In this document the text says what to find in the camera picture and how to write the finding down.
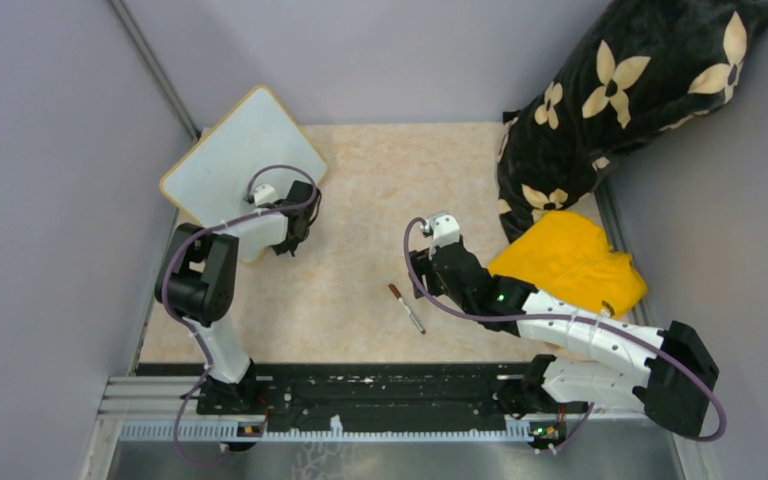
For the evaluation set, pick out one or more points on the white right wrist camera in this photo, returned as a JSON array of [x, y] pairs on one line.
[[442, 229]]

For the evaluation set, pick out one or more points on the yellow framed whiteboard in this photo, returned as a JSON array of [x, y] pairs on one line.
[[256, 142]]

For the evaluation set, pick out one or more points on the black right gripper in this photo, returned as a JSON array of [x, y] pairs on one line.
[[422, 266]]

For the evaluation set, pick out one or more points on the yellow cloth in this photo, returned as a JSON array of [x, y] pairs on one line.
[[568, 256]]

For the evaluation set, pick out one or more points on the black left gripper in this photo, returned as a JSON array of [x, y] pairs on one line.
[[283, 247]]

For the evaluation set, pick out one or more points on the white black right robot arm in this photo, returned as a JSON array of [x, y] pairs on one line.
[[668, 374]]

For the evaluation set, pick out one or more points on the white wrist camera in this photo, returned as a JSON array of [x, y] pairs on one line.
[[442, 229], [264, 195]]

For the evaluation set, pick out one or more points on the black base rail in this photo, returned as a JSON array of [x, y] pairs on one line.
[[388, 401]]

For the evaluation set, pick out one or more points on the white marker pen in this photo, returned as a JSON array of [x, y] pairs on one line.
[[410, 312]]

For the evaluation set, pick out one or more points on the black floral pillow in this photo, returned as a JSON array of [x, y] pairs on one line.
[[642, 69]]

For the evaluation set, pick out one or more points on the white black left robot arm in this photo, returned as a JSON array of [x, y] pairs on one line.
[[196, 284]]

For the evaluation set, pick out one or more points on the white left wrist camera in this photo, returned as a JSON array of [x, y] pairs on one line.
[[264, 195]]

